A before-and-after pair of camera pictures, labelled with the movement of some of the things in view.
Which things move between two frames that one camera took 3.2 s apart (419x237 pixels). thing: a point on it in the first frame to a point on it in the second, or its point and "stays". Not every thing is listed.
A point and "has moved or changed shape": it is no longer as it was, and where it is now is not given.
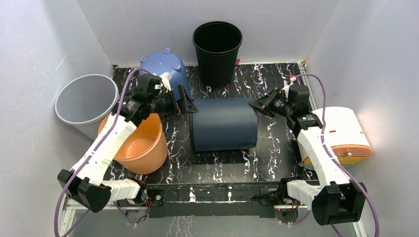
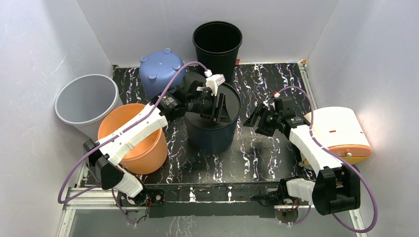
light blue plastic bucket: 167,61 stays
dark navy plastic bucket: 223,123 has moved or changed shape
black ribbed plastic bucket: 218,44 stays
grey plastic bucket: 84,100 stays
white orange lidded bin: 344,135 stays
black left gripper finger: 265,104 to 261,110
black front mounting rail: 232,199 stays
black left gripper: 190,108 to 208,95
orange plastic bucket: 144,151 stays
